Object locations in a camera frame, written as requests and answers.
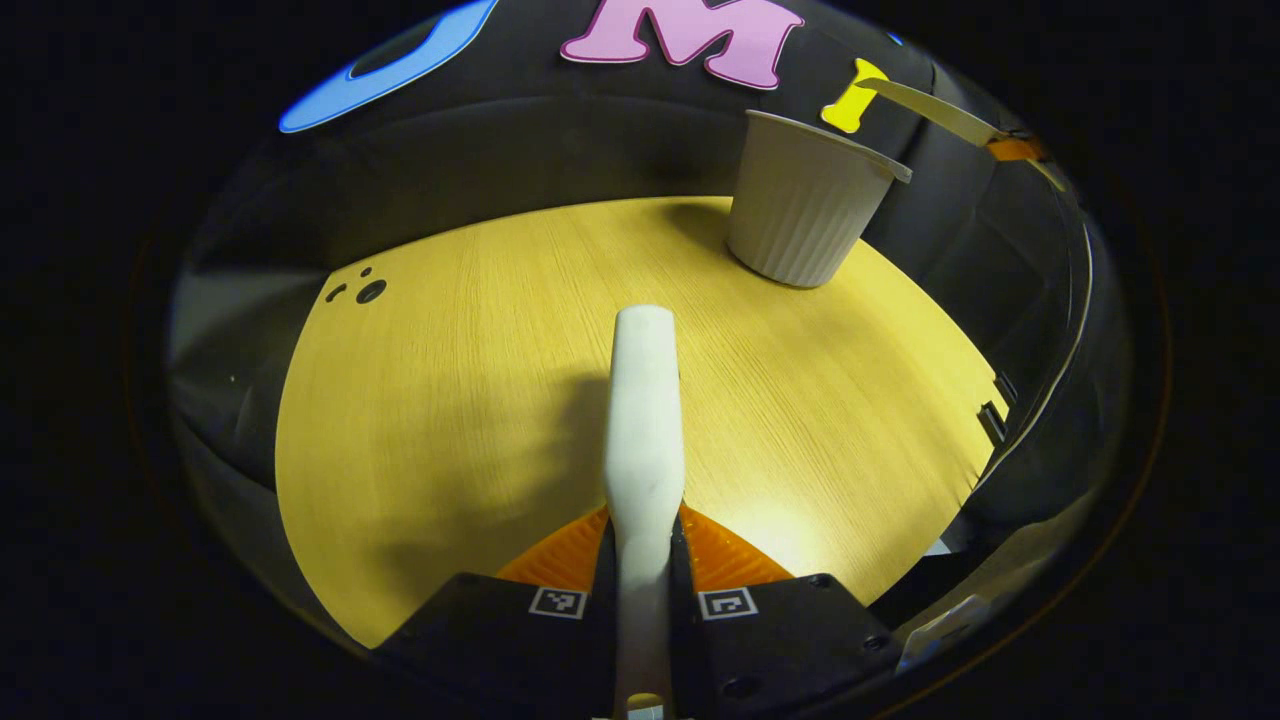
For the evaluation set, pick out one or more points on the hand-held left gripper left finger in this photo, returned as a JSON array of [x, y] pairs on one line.
[[500, 640]]

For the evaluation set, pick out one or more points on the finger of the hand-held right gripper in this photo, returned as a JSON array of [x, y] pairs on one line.
[[1015, 149]]

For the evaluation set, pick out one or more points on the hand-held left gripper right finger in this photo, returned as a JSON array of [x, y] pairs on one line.
[[790, 640]]

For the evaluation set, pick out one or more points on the small grey dustpan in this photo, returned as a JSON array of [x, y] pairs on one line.
[[930, 108]]

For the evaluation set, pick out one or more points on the white ribbed garbage bin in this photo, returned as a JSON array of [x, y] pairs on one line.
[[800, 210]]

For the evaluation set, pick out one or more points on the wooden desktop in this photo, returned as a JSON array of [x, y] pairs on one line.
[[450, 400]]

